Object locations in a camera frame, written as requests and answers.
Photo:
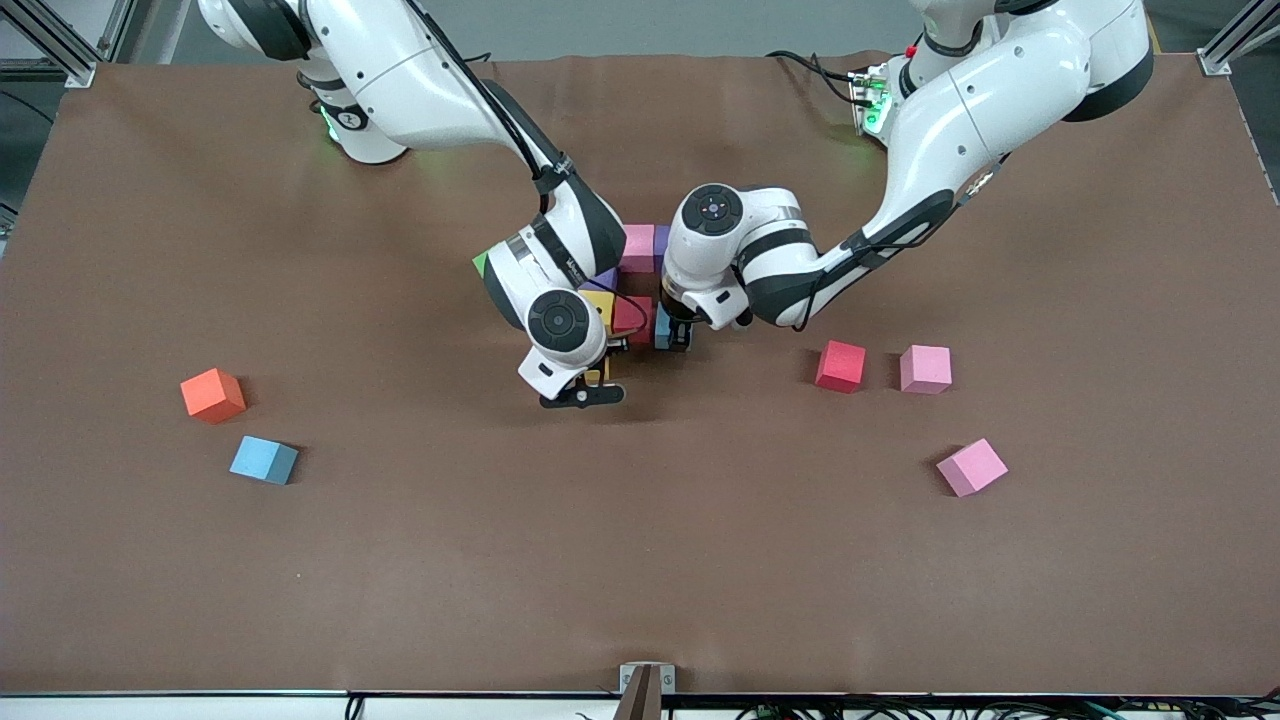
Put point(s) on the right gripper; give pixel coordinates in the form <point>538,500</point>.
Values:
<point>613,343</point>

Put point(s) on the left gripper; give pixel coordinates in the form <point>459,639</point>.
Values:
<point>679,327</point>

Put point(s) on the blue foam cube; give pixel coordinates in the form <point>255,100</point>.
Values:
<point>661,328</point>
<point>262,459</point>

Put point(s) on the red foam cube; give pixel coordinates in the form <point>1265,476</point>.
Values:
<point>632,315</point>
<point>840,366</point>

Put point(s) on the yellow foam cube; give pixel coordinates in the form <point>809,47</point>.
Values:
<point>598,308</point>
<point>597,376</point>

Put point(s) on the purple foam cube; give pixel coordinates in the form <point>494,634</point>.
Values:
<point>603,280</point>
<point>661,245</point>

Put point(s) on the pink foam cube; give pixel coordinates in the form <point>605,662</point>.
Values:
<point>925,369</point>
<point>971,467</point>
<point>640,248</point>

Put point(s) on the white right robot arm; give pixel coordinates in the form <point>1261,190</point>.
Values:
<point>420,70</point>

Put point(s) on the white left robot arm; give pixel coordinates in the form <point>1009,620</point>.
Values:
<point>1000,90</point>

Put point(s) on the green foam cube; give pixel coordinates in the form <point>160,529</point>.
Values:
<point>481,265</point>

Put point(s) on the brown table mat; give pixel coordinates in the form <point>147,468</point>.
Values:
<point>600,580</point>

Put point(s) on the orange foam cube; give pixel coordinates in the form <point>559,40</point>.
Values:
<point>212,395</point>

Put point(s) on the grey metal bracket with post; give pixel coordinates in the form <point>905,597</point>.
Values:
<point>630,680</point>

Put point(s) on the aluminium frame profile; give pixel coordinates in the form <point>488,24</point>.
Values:
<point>75,68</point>
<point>1215,62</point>

